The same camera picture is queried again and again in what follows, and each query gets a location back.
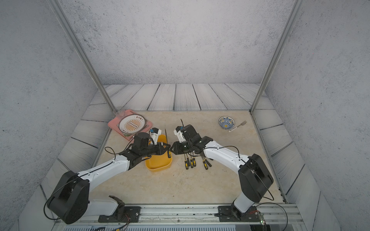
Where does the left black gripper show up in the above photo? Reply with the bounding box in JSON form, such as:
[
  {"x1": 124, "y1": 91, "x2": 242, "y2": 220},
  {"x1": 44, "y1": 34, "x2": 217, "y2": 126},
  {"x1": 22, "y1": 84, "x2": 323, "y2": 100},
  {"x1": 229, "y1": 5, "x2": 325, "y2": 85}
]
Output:
[{"x1": 140, "y1": 142, "x2": 171, "y2": 159}]

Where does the file tool yellow black handle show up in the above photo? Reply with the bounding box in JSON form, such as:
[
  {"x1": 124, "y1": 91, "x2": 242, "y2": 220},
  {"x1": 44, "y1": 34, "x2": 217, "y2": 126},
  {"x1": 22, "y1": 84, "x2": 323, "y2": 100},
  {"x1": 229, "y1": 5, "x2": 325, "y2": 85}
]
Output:
[{"x1": 165, "y1": 130, "x2": 172, "y2": 159}]

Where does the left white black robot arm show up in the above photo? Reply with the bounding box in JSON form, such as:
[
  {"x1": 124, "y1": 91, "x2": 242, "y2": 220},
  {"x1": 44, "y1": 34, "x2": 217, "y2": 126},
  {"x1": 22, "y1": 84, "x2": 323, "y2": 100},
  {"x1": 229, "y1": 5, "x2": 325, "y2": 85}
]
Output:
[{"x1": 43, "y1": 132, "x2": 171, "y2": 224}]

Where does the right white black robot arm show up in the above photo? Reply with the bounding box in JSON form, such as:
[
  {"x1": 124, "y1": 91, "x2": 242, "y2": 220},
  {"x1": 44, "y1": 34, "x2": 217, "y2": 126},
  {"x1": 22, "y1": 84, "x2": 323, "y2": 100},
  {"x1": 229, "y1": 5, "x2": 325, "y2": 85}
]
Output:
[{"x1": 171, "y1": 125, "x2": 274, "y2": 216}]

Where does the yellow plastic storage box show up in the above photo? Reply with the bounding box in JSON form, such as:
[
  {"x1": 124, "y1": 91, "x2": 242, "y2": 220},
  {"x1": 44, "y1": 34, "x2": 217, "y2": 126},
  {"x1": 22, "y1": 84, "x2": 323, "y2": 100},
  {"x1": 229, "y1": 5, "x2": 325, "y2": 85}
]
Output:
[{"x1": 145, "y1": 151, "x2": 172, "y2": 172}]

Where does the white plate orange sunburst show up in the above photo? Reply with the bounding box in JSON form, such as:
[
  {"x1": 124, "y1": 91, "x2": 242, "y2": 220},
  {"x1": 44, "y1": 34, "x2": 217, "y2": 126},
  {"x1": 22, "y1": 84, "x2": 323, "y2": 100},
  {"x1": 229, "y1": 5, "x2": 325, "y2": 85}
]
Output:
[{"x1": 118, "y1": 114, "x2": 146, "y2": 134}]

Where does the pink square tray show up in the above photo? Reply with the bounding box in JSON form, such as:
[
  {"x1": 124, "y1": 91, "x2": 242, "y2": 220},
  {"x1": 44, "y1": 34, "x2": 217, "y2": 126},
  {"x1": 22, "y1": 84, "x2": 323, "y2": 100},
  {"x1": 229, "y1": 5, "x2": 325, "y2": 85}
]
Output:
[{"x1": 108, "y1": 109, "x2": 153, "y2": 141}]

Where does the blue patterned small bowl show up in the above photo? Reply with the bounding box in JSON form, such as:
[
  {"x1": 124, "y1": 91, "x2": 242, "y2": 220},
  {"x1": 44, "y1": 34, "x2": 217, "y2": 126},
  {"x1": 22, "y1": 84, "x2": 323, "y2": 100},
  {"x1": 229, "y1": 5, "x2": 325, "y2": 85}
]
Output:
[{"x1": 218, "y1": 116, "x2": 235, "y2": 130}]

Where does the silver fork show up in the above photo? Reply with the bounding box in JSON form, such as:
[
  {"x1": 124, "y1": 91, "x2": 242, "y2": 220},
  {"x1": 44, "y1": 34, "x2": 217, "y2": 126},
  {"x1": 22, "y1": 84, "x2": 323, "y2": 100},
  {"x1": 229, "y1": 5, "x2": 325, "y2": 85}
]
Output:
[{"x1": 228, "y1": 121, "x2": 247, "y2": 132}]

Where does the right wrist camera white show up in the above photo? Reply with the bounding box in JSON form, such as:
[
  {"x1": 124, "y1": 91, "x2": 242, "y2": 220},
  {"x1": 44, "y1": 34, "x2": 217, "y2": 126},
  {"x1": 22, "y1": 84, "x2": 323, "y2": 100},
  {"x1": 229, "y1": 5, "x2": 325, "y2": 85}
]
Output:
[{"x1": 173, "y1": 129, "x2": 186, "y2": 143}]

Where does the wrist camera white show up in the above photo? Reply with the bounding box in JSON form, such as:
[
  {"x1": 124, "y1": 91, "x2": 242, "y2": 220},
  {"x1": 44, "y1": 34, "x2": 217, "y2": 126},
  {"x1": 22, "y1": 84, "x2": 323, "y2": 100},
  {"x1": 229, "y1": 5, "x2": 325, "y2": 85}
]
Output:
[
  {"x1": 173, "y1": 129, "x2": 186, "y2": 143},
  {"x1": 149, "y1": 128, "x2": 161, "y2": 145}
]

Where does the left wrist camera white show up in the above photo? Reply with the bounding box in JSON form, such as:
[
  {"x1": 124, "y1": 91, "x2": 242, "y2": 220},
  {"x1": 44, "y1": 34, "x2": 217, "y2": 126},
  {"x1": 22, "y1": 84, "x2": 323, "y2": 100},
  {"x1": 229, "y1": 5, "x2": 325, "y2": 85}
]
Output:
[{"x1": 149, "y1": 128, "x2": 161, "y2": 145}]

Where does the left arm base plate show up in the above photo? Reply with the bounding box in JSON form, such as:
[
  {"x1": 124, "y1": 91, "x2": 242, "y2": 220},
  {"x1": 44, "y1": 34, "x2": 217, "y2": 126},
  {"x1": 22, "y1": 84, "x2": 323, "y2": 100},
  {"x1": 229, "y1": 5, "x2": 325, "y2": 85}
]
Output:
[{"x1": 98, "y1": 206, "x2": 141, "y2": 223}]

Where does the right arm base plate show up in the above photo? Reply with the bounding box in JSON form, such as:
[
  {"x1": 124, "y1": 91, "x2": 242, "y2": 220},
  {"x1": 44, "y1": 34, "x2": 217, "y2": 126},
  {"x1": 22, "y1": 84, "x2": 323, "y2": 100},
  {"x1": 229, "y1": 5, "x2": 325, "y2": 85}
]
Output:
[{"x1": 214, "y1": 206, "x2": 261, "y2": 222}]

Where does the aluminium mounting rail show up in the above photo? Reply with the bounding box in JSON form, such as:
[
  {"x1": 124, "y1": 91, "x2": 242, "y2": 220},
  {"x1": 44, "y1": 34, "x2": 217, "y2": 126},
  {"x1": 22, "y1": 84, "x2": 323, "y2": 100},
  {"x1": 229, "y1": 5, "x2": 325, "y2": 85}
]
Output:
[{"x1": 52, "y1": 202, "x2": 307, "y2": 231}]

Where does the left aluminium frame post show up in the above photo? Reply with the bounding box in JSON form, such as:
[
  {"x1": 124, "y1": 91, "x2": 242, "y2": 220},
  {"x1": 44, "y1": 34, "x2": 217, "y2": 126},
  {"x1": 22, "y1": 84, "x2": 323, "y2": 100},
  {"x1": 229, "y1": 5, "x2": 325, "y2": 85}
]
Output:
[{"x1": 47, "y1": 0, "x2": 117, "y2": 114}]

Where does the aluminium frame post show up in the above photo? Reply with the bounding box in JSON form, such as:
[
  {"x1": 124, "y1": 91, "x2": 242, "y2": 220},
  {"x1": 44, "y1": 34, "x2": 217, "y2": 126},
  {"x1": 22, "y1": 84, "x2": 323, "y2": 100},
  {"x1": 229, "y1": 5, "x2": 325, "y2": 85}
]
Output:
[
  {"x1": 47, "y1": 0, "x2": 117, "y2": 114},
  {"x1": 250, "y1": 0, "x2": 305, "y2": 115}
]

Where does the right aluminium frame post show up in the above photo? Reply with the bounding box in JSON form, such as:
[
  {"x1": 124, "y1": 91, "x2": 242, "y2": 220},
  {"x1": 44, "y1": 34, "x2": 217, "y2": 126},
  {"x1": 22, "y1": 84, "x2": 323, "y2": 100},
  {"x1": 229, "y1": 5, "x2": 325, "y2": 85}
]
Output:
[{"x1": 250, "y1": 0, "x2": 305, "y2": 115}]

